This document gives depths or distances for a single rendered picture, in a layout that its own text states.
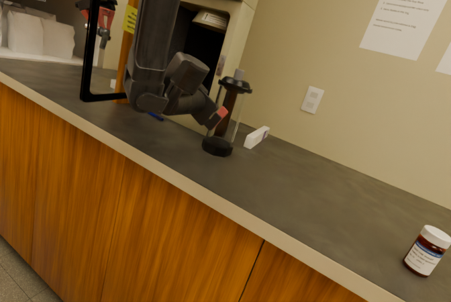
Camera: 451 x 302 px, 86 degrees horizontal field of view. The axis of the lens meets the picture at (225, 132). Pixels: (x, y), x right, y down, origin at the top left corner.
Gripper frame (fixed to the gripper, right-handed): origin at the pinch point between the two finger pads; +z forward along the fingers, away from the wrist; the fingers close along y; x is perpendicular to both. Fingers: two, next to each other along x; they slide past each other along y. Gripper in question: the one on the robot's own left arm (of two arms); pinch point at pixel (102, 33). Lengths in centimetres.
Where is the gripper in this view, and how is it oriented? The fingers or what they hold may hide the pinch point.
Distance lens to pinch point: 90.3
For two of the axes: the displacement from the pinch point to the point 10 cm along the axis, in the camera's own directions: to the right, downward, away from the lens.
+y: -9.5, 0.5, 3.2
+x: -3.0, 2.5, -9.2
